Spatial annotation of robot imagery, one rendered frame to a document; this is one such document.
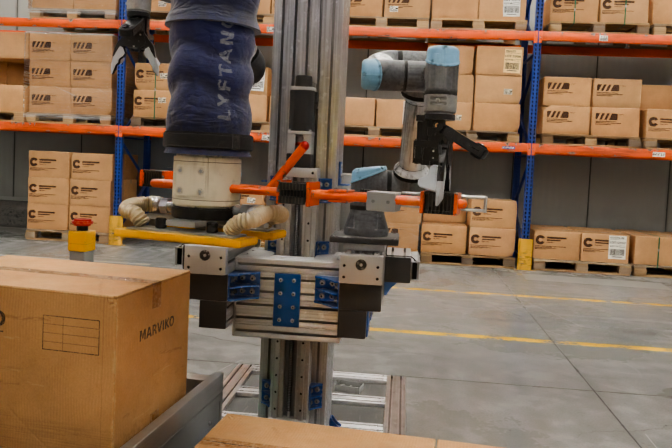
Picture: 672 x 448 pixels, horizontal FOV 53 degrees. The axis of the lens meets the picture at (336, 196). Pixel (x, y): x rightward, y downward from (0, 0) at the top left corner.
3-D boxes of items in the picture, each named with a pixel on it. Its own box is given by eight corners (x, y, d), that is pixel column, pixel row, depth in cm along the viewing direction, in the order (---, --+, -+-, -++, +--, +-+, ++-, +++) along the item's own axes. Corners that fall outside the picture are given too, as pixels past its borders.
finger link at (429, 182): (416, 204, 153) (421, 167, 157) (442, 206, 152) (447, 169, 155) (414, 199, 151) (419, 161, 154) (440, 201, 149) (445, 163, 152)
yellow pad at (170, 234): (113, 236, 166) (114, 216, 165) (136, 233, 175) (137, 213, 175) (240, 248, 156) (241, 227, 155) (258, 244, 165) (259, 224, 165)
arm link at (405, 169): (384, 191, 237) (397, 43, 206) (427, 194, 237) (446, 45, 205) (385, 212, 227) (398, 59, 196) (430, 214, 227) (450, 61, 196)
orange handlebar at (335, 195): (110, 187, 179) (110, 173, 179) (170, 185, 208) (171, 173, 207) (465, 213, 152) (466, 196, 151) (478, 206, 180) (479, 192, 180)
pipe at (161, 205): (118, 221, 167) (119, 198, 167) (172, 215, 191) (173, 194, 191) (245, 232, 157) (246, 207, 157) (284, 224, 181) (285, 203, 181)
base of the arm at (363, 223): (345, 230, 238) (346, 202, 237) (388, 233, 236) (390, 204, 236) (341, 235, 223) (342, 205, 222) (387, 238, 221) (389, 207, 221)
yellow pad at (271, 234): (156, 230, 184) (156, 211, 184) (175, 227, 193) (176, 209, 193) (272, 240, 174) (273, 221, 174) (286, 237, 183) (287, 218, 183)
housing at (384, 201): (365, 210, 158) (366, 191, 158) (372, 208, 165) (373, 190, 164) (394, 212, 156) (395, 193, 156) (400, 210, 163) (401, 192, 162)
